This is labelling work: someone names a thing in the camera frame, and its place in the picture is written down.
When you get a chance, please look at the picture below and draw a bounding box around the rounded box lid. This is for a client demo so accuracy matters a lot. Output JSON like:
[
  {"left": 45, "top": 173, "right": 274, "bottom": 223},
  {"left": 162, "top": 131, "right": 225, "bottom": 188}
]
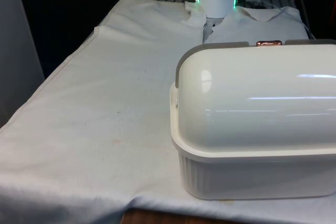
[{"left": 175, "top": 39, "right": 336, "bottom": 157}]

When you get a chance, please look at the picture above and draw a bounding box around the cream box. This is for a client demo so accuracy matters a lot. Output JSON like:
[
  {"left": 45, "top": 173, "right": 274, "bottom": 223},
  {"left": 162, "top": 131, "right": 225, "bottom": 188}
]
[{"left": 169, "top": 81, "right": 336, "bottom": 200}]

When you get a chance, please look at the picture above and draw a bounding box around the grey cabinet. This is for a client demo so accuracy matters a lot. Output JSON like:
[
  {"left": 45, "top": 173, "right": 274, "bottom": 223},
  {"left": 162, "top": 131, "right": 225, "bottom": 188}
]
[{"left": 0, "top": 0, "right": 46, "bottom": 128}]

